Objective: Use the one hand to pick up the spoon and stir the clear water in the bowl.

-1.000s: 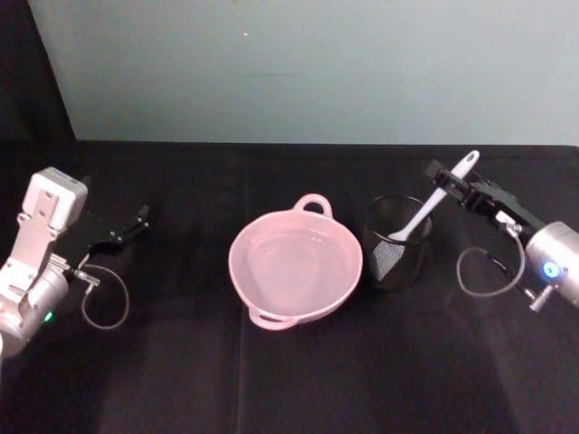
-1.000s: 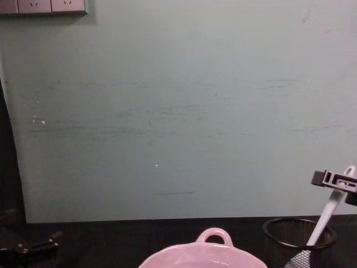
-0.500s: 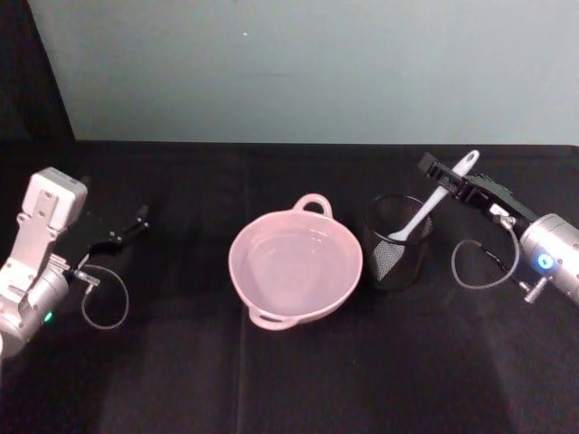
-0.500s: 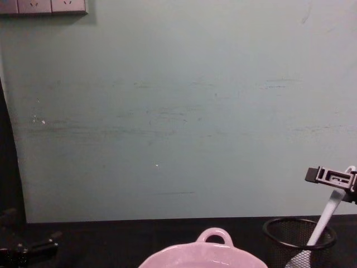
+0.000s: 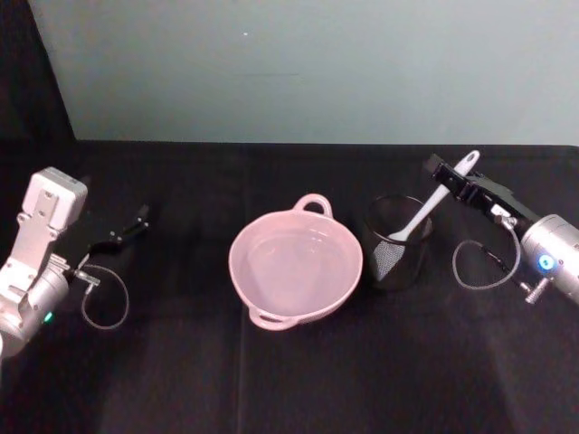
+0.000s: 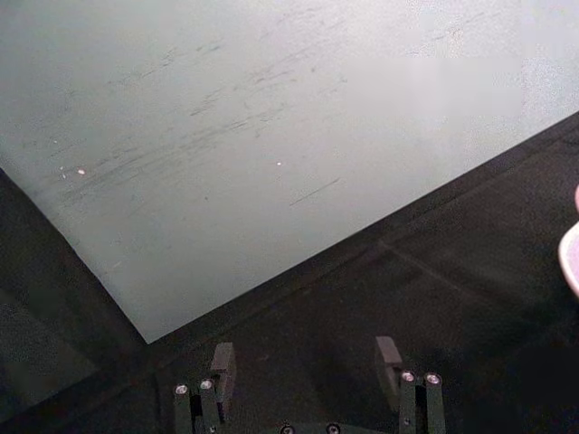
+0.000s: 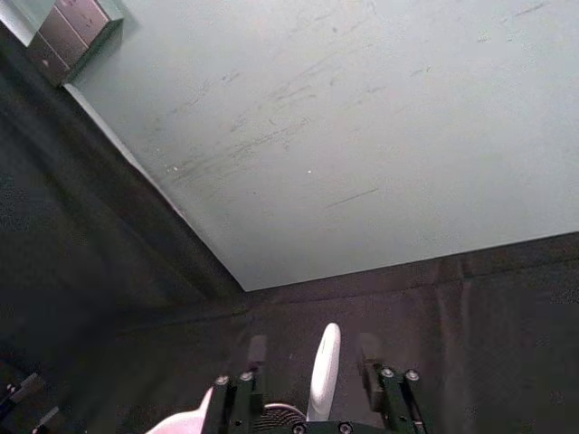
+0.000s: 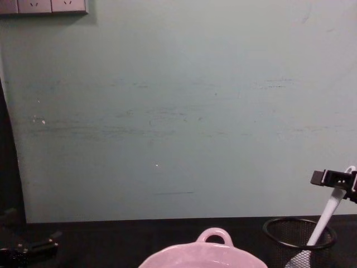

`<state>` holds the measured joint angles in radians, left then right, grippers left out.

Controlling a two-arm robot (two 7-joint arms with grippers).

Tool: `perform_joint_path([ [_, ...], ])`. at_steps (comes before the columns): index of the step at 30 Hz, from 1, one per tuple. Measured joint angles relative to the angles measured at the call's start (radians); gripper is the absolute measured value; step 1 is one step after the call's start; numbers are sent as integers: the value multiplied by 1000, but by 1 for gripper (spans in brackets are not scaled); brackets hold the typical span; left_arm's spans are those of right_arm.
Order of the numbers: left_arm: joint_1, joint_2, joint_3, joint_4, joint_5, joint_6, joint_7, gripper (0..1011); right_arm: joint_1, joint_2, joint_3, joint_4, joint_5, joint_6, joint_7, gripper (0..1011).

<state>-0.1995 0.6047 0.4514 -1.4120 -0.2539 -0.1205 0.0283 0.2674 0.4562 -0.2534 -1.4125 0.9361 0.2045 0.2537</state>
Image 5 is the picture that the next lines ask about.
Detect pink two-handled bowl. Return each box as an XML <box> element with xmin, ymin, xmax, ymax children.
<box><xmin>227</xmin><ymin>193</ymin><xmax>365</xmax><ymax>334</ymax></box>

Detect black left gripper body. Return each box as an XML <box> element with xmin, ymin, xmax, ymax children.
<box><xmin>54</xmin><ymin>202</ymin><xmax>120</xmax><ymax>273</ymax></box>

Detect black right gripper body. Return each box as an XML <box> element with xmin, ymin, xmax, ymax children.
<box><xmin>469</xmin><ymin>172</ymin><xmax>540</xmax><ymax>228</ymax></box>

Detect thin dark left gripper cable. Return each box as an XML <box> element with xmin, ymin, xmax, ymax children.
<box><xmin>67</xmin><ymin>263</ymin><xmax>131</xmax><ymax>331</ymax></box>

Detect black table cloth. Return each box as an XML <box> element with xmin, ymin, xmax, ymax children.
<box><xmin>0</xmin><ymin>137</ymin><xmax>579</xmax><ymax>434</ymax></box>

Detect black hanging cloth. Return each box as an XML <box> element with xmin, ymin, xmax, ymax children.
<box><xmin>0</xmin><ymin>0</ymin><xmax>77</xmax><ymax>142</ymax></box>

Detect thin dark gripper cable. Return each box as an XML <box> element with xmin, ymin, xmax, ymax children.
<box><xmin>451</xmin><ymin>215</ymin><xmax>546</xmax><ymax>307</ymax></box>
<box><xmin>67</xmin><ymin>263</ymin><xmax>131</xmax><ymax>331</ymax></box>

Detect black mesh cup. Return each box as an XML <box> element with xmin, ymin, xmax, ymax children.
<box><xmin>361</xmin><ymin>193</ymin><xmax>435</xmax><ymax>293</ymax></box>

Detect thin dark right gripper cable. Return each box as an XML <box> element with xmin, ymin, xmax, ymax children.
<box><xmin>451</xmin><ymin>215</ymin><xmax>546</xmax><ymax>307</ymax></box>

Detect white silicone spatula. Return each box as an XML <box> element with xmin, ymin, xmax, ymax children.
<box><xmin>387</xmin><ymin>149</ymin><xmax>481</xmax><ymax>241</ymax></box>

